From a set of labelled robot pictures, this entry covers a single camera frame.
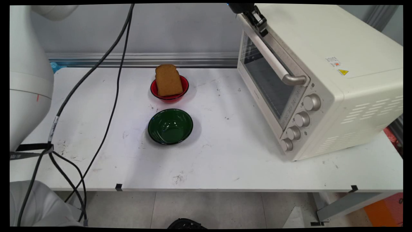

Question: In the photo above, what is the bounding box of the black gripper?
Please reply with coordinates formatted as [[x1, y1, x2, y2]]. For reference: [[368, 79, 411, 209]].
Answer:
[[227, 3, 268, 37]]

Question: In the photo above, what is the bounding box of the oven door with handle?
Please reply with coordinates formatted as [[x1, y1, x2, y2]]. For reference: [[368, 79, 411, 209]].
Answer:
[[236, 12, 311, 131]]

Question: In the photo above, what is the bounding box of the large silver oven knob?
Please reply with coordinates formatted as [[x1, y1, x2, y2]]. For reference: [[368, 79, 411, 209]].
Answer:
[[303, 94, 322, 112]]

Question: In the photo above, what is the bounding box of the brown toast slice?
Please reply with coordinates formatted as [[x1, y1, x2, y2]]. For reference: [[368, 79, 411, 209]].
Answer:
[[155, 64, 183, 97]]

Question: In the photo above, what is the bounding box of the cream toaster oven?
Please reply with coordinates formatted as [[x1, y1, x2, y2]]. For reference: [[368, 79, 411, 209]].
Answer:
[[237, 4, 404, 162]]

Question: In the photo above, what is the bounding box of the red bowl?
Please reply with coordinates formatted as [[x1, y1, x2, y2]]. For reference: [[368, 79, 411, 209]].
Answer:
[[150, 75, 190, 103]]

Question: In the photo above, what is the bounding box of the green bowl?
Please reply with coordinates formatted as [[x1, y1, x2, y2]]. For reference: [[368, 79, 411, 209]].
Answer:
[[147, 108, 194, 145]]

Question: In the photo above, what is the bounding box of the red patterned object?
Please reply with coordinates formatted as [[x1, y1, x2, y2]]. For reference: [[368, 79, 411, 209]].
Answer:
[[383, 127, 403, 153]]

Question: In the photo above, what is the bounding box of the white table leg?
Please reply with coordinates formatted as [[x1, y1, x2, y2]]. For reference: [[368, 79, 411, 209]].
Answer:
[[313, 192, 392, 223]]

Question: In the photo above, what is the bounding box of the blue foam mat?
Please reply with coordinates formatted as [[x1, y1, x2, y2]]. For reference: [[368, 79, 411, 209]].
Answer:
[[50, 62, 69, 74]]

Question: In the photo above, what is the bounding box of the black round object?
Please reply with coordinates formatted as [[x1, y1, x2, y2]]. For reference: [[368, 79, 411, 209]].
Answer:
[[167, 218, 207, 229]]

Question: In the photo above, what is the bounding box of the orange box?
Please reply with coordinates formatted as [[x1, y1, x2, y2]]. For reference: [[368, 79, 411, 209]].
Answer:
[[363, 192, 404, 227]]

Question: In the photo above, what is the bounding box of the aluminium rail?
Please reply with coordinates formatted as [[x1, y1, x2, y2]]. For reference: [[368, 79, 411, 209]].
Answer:
[[46, 52, 240, 68]]

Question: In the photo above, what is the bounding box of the grey metal frame post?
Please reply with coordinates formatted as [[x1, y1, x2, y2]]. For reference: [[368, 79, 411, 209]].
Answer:
[[365, 5, 402, 33]]

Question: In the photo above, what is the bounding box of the black camera cable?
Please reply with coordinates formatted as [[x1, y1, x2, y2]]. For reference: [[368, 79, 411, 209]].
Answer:
[[14, 4, 135, 226]]

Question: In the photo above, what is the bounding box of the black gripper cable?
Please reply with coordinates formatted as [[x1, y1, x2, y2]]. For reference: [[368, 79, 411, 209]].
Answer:
[[48, 13, 133, 226]]

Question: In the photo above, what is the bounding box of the black cable strap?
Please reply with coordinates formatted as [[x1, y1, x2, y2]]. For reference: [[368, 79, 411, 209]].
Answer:
[[15, 143, 54, 153]]

